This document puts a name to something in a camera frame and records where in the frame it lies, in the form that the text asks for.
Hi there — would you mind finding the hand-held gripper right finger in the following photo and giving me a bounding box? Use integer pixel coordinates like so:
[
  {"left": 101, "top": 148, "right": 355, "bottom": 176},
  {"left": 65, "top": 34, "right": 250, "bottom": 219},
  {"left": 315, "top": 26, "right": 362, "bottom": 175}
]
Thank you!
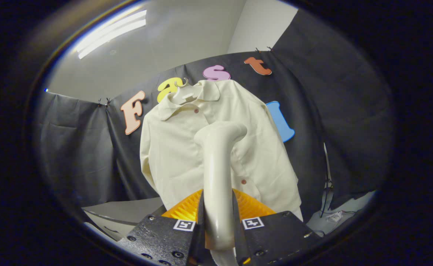
[{"left": 232, "top": 188, "right": 322, "bottom": 266}]

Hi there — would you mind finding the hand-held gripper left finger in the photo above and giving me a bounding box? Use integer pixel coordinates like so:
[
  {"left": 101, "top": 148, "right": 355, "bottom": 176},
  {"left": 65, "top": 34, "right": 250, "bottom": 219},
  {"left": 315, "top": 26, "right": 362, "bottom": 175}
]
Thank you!
[{"left": 117, "top": 188, "right": 206, "bottom": 266}]

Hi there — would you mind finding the cream garment steamer head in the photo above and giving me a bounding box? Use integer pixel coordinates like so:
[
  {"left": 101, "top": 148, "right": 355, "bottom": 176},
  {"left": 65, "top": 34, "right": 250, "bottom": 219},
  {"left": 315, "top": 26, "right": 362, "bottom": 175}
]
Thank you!
[{"left": 193, "top": 121, "right": 248, "bottom": 252}]

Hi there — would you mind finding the cream button-up shirt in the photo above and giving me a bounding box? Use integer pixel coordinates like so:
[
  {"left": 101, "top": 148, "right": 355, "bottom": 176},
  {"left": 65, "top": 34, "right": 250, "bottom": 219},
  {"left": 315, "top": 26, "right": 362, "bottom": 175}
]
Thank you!
[{"left": 140, "top": 79, "right": 302, "bottom": 222}]

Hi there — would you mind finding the white plastic clothes hanger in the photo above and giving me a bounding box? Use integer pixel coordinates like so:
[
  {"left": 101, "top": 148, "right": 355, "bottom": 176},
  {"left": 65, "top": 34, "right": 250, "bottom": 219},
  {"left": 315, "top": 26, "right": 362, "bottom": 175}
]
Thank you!
[{"left": 172, "top": 78, "right": 198, "bottom": 104}]

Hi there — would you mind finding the grey and white cabinet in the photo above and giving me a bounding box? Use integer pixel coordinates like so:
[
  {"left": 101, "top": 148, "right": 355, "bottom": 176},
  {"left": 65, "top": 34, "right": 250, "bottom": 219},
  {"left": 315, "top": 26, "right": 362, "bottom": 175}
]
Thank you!
[{"left": 82, "top": 197, "right": 167, "bottom": 241}]

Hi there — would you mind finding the black backdrop cloth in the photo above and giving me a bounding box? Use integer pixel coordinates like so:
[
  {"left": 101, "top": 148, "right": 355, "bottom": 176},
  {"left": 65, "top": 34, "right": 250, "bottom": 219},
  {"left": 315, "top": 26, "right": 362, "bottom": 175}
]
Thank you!
[{"left": 34, "top": 8, "right": 394, "bottom": 222}]

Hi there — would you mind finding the fluorescent ceiling light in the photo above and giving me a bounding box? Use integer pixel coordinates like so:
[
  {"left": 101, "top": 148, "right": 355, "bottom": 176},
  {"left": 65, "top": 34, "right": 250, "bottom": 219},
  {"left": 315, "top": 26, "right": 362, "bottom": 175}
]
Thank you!
[{"left": 75, "top": 9, "right": 147, "bottom": 59}]

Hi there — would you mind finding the white cable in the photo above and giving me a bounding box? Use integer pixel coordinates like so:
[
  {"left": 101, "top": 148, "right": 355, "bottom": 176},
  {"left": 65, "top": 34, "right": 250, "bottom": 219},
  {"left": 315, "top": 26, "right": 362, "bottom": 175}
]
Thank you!
[{"left": 325, "top": 210, "right": 355, "bottom": 224}]

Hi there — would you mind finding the black cable bundle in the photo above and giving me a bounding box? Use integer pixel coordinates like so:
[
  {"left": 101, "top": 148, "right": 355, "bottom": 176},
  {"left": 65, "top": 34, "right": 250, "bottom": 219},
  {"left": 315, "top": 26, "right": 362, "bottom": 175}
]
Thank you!
[{"left": 320, "top": 177, "right": 335, "bottom": 218}]

